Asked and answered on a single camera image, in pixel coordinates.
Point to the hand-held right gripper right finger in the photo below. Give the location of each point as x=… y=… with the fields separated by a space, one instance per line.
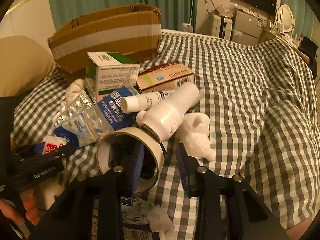
x=182 y=170

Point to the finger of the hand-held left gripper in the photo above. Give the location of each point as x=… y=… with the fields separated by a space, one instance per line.
x=23 y=150
x=53 y=156

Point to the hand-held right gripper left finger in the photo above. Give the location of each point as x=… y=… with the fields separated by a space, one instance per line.
x=137 y=170

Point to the red white packet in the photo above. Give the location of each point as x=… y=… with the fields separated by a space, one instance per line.
x=51 y=147

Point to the beige tape roll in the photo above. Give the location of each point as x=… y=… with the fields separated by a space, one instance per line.
x=140 y=133

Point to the brown cardboard box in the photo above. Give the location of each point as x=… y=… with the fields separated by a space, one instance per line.
x=105 y=33

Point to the person's left hand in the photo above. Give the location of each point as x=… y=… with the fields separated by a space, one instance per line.
x=31 y=205

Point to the blue white packet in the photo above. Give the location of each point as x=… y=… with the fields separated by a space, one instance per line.
x=72 y=132

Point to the white bear figurine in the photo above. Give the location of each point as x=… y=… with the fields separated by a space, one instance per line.
x=197 y=137

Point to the printed plastic bag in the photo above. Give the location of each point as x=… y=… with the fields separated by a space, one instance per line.
x=135 y=210

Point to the white crumpled tissue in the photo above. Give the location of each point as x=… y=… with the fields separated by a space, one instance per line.
x=161 y=218

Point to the silver blister pack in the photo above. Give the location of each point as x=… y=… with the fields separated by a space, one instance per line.
x=75 y=107

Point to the cream pillow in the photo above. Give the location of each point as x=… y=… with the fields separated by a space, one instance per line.
x=22 y=65

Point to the white handheld fan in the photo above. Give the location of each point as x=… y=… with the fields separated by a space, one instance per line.
x=165 y=115

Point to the clear water bottle blue label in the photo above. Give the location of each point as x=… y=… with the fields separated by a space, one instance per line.
x=110 y=110

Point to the white glove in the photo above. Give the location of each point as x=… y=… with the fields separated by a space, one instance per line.
x=75 y=87

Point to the white ointment tube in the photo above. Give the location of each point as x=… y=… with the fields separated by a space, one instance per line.
x=147 y=101

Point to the checkered blanket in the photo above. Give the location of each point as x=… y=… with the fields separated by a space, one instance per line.
x=237 y=105

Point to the red beige medicine box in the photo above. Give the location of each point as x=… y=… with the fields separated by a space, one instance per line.
x=165 y=78

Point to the green white medicine box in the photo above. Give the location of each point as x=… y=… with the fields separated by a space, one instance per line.
x=112 y=77

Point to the white suitcase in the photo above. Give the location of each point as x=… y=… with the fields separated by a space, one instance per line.
x=220 y=26

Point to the grey cabinet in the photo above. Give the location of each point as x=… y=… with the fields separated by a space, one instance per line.
x=250 y=26

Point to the white dressing table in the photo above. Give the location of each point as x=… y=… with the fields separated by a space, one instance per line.
x=275 y=36

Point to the black bag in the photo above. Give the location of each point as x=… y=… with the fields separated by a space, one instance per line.
x=310 y=52

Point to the white oval mirror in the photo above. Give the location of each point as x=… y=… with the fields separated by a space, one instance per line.
x=285 y=17

